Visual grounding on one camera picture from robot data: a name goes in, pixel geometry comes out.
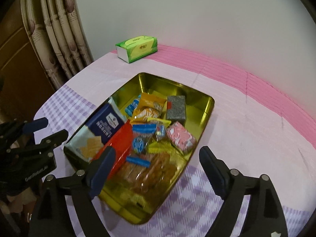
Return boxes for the clear bag fried snacks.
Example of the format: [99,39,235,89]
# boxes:
[116,152,177,195]

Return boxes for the beige patterned curtain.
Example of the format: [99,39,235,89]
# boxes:
[20,0,93,89]

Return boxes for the grey cake block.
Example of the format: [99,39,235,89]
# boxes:
[166,95,186,125]

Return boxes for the yellow orange snack bag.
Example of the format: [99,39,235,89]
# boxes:
[130,93,166,124]

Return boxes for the yellow candy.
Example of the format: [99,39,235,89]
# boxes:
[147,117,171,153]

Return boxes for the pink patterned cake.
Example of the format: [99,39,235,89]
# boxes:
[166,121,197,155]

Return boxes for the brown wooden furniture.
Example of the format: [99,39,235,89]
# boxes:
[1,0,55,122]

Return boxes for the green tissue box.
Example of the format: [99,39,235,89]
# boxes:
[115,35,158,63]

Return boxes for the pink purple checkered tablecloth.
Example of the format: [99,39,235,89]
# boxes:
[34,45,315,236]

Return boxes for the light blue pastry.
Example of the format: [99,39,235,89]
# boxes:
[124,95,141,117]

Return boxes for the navy soda cracker pack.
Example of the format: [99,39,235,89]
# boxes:
[65,97,126,162]

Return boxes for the red snack packet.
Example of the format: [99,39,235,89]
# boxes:
[93,119,133,179]

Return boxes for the blue dark candy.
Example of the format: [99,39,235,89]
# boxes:
[126,124,157,168]

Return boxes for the maroon gold toffee tin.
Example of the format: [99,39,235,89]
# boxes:
[64,73,215,224]

